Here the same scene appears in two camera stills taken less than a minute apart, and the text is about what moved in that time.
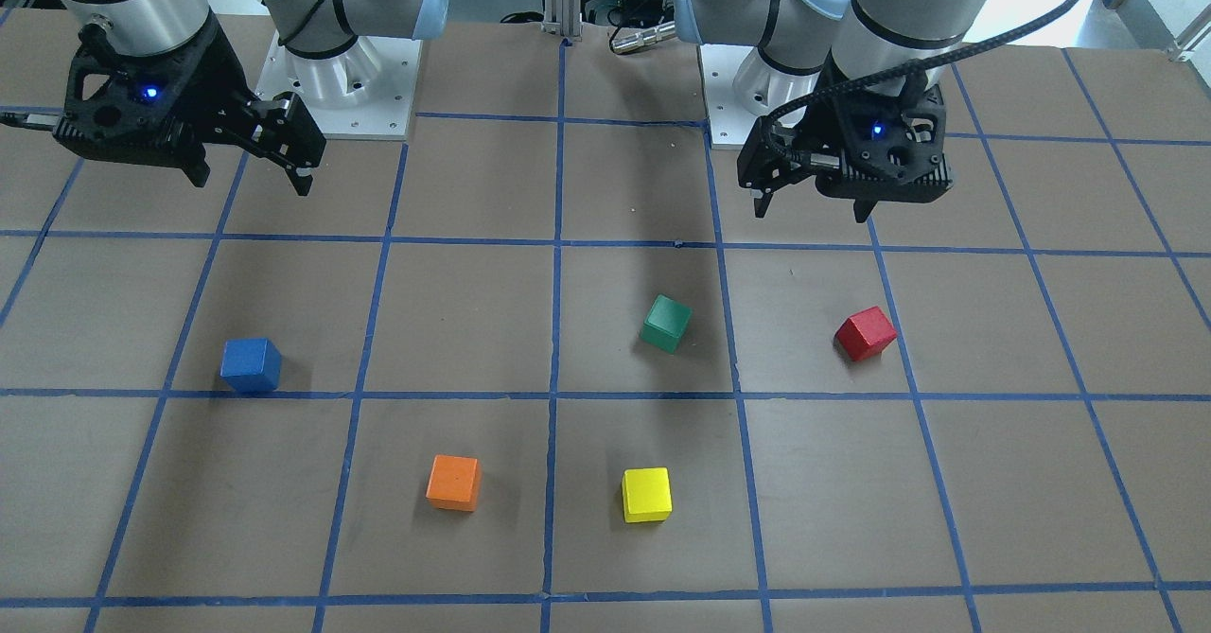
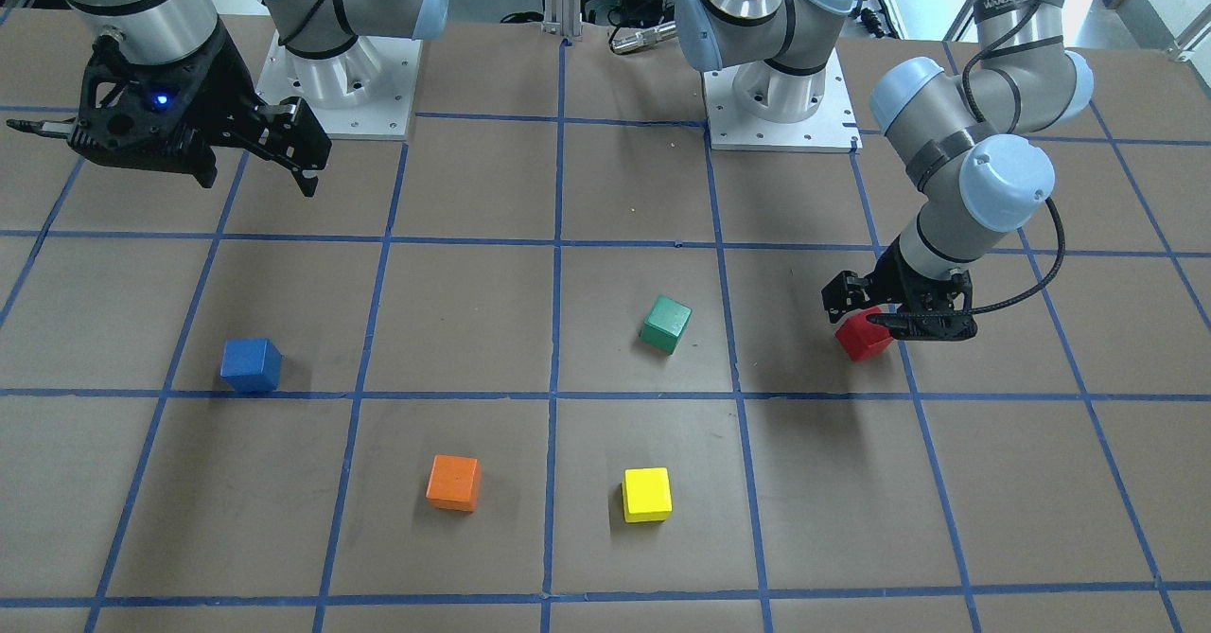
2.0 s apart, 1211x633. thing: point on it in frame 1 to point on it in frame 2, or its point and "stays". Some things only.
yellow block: x=646 y=495 stays
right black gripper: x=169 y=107 stays
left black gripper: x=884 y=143 to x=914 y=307
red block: x=866 y=334 stays
